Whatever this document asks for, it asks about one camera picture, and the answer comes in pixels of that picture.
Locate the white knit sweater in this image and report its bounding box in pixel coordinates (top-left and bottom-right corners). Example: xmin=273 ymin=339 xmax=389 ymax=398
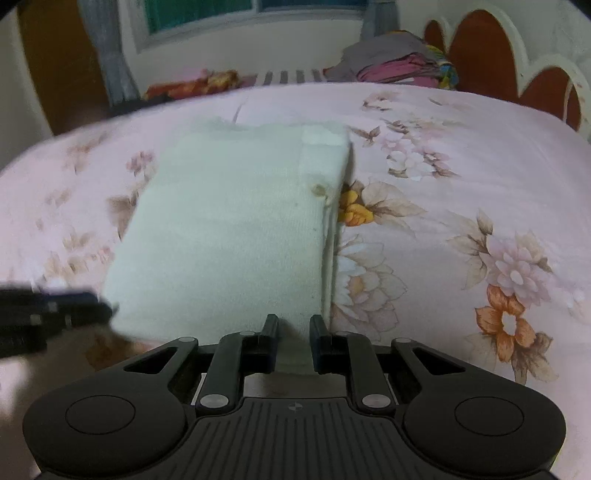
xmin=103 ymin=119 xmax=351 ymax=374

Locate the stack of folded clothes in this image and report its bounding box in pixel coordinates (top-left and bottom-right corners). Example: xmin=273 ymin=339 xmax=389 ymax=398
xmin=324 ymin=31 xmax=459 ymax=90

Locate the pink floral bed sheet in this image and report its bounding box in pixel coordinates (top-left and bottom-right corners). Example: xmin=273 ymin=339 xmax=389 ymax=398
xmin=0 ymin=81 xmax=591 ymax=480

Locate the brown wooden door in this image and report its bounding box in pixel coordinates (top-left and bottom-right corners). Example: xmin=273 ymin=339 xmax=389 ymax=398
xmin=18 ymin=0 xmax=109 ymax=135

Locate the striped pillow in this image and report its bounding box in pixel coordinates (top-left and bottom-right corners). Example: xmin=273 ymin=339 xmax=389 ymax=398
xmin=239 ymin=69 xmax=327 ymax=88

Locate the left grey curtain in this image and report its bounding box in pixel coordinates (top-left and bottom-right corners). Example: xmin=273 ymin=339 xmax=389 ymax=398
xmin=77 ymin=0 xmax=139 ymax=106

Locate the grey curtain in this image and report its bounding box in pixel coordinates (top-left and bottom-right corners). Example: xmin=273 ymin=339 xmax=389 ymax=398
xmin=360 ymin=0 xmax=400 ymax=41
xmin=77 ymin=0 xmax=139 ymax=106

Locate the right grey curtain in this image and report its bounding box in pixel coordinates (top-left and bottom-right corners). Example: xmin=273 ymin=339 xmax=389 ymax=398
xmin=360 ymin=0 xmax=400 ymax=41

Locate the red white scalloped headboard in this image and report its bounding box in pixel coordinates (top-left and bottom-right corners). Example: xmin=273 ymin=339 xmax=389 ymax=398
xmin=423 ymin=1 xmax=590 ymax=140

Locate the window with white frame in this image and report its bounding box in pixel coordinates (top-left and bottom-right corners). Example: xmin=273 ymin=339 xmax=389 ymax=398
xmin=127 ymin=1 xmax=368 ymax=50

